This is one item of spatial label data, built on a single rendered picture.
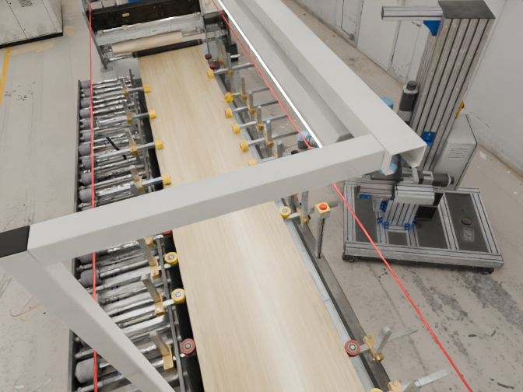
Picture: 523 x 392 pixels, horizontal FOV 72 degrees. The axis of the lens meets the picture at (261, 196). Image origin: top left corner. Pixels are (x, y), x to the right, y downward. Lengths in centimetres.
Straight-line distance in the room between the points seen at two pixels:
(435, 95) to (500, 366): 201
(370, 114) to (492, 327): 291
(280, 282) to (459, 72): 164
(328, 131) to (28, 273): 62
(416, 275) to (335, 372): 166
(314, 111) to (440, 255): 266
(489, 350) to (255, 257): 194
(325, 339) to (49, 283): 165
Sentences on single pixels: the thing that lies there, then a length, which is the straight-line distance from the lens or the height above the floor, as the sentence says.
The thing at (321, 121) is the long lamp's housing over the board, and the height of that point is 237.
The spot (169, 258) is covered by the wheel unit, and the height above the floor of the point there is 90.
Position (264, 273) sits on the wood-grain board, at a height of 90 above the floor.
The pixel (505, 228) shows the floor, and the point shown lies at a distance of 414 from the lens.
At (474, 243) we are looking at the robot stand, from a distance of 361.
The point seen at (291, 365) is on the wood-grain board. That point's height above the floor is 90.
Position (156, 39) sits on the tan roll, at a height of 108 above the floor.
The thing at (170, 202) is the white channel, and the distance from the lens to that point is 58.
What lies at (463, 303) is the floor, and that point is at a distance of 350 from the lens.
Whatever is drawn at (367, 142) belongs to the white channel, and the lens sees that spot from 66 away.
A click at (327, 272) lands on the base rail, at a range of 253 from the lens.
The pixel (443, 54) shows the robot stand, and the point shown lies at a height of 183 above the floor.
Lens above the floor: 288
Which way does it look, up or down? 48 degrees down
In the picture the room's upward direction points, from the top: 5 degrees counter-clockwise
